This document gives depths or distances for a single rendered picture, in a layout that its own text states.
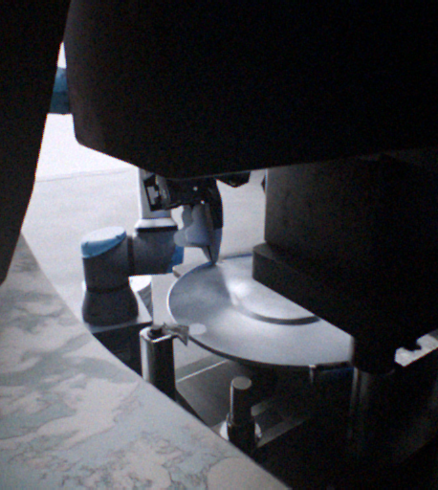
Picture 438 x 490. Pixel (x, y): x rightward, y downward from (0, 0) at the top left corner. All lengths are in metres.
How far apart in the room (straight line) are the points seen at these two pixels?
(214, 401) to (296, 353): 0.12
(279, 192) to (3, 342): 0.27
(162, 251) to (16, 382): 0.93
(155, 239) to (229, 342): 0.66
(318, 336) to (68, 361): 0.34
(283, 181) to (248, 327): 0.18
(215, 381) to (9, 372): 0.37
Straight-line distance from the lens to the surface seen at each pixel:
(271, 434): 0.40
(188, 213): 0.66
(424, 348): 0.50
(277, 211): 0.40
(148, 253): 1.09
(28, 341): 0.21
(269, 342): 0.46
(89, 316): 1.17
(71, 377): 0.17
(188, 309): 0.52
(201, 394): 0.52
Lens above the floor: 1.04
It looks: 21 degrees down
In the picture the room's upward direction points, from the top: straight up
